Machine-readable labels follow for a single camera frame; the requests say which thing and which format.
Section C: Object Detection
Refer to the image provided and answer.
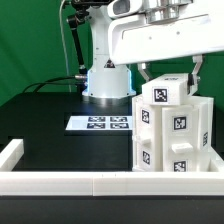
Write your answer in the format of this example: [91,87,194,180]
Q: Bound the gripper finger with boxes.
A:
[137,63,153,82]
[187,55,203,94]

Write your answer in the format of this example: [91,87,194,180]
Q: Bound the white cabinet body box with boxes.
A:
[132,95,213,172]

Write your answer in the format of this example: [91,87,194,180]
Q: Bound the white marker base plate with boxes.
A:
[66,116,132,131]

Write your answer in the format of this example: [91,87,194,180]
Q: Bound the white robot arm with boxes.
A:
[83,0,224,101]

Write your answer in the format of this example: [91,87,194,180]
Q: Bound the white cabinet top block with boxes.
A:
[142,73,188,106]

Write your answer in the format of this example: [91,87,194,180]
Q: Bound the white cabinet door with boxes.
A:
[132,97,162,172]
[162,105,198,172]

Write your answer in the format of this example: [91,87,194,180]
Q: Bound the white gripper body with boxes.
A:
[108,14,224,64]

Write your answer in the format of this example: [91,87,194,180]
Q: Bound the black cables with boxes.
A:
[22,75,88,94]

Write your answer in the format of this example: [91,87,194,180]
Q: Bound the white U-shaped fence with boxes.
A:
[0,139,224,196]

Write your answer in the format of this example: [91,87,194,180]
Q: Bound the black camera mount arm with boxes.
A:
[66,0,111,76]

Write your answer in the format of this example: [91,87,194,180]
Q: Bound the grey cable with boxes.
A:
[58,0,73,94]

